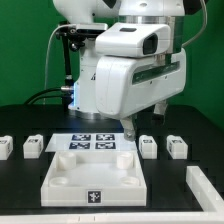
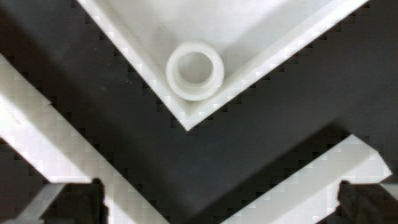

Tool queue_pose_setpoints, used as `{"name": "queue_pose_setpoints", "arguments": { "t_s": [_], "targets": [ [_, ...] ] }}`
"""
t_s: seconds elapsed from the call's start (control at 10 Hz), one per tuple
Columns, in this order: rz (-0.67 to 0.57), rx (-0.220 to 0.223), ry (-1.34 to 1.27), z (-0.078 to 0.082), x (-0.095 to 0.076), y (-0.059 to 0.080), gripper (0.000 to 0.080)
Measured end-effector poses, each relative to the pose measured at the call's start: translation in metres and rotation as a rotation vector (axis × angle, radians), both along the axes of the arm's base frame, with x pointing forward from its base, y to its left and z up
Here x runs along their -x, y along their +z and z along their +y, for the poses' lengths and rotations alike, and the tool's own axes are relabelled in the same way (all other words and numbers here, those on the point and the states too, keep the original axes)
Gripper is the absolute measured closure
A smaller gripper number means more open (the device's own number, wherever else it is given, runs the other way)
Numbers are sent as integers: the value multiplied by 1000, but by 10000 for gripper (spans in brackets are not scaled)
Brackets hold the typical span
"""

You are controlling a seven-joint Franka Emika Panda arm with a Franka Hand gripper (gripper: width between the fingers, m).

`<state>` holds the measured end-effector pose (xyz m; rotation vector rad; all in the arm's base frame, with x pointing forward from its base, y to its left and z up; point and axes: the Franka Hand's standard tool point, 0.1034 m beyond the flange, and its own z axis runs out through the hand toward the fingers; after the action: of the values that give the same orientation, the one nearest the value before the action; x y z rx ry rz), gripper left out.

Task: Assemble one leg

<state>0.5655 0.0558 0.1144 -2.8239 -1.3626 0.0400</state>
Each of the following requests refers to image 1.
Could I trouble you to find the black cables at base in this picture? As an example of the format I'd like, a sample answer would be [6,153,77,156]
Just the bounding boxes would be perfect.
[23,85,74,106]

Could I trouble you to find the grey cable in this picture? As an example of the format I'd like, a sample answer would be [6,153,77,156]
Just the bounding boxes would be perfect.
[43,23,73,96]

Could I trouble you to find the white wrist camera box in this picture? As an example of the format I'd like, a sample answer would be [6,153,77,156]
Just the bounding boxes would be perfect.
[95,23,171,58]

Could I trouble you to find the white square tabletop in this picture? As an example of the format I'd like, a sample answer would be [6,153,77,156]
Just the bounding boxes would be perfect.
[41,150,147,207]

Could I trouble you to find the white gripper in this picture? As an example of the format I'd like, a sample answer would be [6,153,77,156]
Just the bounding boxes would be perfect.
[95,49,186,141]

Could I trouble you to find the white sheet with markers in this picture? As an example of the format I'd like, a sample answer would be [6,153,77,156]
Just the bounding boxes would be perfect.
[46,133,136,152]

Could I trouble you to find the black camera on stand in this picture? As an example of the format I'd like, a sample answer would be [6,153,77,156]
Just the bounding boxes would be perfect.
[56,21,107,105]

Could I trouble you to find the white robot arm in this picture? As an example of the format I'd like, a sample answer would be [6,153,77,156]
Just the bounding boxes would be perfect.
[53,0,208,141]

